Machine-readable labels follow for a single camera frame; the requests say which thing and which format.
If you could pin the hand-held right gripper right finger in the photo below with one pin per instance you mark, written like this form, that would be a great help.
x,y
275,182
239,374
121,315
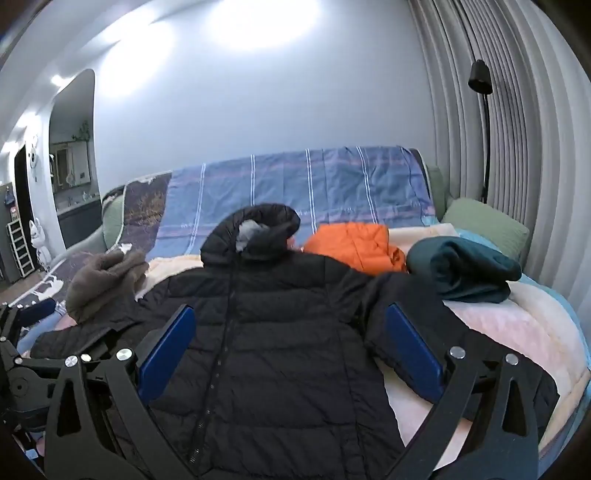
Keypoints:
x,y
411,350

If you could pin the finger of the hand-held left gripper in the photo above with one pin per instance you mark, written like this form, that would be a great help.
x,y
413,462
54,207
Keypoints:
x,y
39,310
87,347

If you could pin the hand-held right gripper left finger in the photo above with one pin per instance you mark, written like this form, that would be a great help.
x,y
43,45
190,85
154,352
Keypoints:
x,y
162,359

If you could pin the black hooded puffer jacket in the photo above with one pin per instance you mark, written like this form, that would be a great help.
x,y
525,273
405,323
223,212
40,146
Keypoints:
x,y
277,346

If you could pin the white ladder rack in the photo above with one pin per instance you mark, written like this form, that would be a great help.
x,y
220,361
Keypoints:
x,y
21,249

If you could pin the white animal figurine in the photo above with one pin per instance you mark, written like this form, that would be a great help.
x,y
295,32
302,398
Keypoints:
x,y
39,244

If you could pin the brown fleece garment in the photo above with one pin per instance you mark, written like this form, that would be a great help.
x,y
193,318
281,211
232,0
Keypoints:
x,y
101,281

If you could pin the folded dark teal garment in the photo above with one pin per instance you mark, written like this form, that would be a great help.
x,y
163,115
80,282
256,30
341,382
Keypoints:
x,y
461,272

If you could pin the pink printed blanket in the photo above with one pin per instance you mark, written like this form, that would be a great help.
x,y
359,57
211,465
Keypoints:
x,y
517,323

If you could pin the folded orange puffer jacket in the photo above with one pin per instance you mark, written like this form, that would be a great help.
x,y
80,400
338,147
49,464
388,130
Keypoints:
x,y
355,244

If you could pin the green pillow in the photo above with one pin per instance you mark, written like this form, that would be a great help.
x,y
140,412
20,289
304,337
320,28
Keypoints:
x,y
489,226

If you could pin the dark patterned blanket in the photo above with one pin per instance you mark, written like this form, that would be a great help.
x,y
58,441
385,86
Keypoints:
x,y
143,203

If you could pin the blue plaid blanket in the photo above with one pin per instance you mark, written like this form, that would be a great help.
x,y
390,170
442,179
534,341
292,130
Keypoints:
x,y
277,184

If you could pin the grey pleated curtain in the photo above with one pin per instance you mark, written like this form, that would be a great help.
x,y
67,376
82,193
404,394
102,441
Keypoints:
x,y
531,138

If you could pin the black floor lamp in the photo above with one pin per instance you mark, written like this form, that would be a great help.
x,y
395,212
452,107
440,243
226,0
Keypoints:
x,y
480,78

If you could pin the arched wall mirror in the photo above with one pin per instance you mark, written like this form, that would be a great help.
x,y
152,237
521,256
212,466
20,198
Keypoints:
x,y
74,184

